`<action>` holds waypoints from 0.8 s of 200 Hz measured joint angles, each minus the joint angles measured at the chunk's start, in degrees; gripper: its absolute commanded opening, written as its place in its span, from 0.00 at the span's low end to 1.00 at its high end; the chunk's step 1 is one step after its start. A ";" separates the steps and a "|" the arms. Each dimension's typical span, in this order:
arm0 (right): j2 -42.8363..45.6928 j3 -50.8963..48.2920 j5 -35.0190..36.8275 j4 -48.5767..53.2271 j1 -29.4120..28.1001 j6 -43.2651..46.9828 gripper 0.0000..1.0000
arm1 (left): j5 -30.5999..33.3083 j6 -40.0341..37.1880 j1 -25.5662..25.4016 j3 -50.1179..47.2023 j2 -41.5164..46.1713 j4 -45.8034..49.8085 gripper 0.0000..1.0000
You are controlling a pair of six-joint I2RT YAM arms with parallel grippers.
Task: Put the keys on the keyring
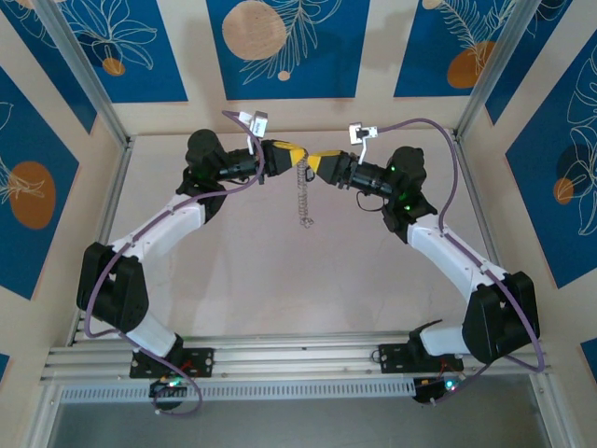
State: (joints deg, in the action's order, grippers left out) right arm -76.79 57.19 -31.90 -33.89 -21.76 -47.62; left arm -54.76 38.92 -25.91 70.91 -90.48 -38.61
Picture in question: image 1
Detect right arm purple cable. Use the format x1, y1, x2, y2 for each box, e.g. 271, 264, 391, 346
375, 117, 548, 407

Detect grey slotted cable duct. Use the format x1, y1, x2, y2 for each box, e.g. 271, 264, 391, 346
60, 377, 421, 405

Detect aluminium corner post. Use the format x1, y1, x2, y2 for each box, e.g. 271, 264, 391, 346
35, 0, 132, 148
454, 0, 575, 141

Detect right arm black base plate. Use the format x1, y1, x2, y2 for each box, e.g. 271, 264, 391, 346
378, 343, 465, 374

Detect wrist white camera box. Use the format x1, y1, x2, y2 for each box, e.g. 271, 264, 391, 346
238, 109, 271, 155
348, 121, 380, 162

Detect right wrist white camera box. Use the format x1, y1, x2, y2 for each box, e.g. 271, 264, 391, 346
348, 121, 380, 162

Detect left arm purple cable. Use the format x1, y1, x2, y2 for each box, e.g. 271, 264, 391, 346
82, 109, 268, 417

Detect aluminium table side rail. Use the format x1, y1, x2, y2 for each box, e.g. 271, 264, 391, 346
450, 130, 523, 337
67, 137, 136, 346

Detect right aluminium corner post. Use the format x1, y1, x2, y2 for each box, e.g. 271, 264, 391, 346
454, 0, 575, 141

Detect left aluminium table side rail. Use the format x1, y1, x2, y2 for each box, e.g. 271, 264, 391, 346
67, 137, 136, 346

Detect right aluminium table side rail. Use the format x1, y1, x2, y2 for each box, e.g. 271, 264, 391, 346
450, 130, 523, 337

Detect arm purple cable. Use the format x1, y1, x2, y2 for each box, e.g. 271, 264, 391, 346
375, 117, 548, 407
82, 109, 268, 417

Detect aluminium frame rail with bases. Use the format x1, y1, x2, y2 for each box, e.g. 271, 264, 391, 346
39, 333, 554, 386

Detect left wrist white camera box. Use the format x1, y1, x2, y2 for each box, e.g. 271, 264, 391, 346
238, 109, 271, 155

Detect left aluminium corner post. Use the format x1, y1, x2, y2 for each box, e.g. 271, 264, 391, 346
35, 0, 132, 148

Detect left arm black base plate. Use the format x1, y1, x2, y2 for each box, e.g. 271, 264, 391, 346
129, 347, 216, 379

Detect right gripper thin black cable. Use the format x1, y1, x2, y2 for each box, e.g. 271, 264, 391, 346
354, 189, 389, 214

